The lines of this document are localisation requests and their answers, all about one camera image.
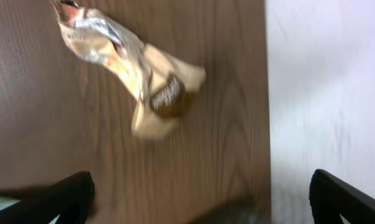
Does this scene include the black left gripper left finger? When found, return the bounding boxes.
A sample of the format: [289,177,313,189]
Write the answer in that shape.
[0,171,95,224]

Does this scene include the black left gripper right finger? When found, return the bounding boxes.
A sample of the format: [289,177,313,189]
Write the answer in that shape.
[309,169,375,224]

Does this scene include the beige snack bag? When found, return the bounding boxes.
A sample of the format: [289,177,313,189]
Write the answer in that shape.
[52,1,206,139]

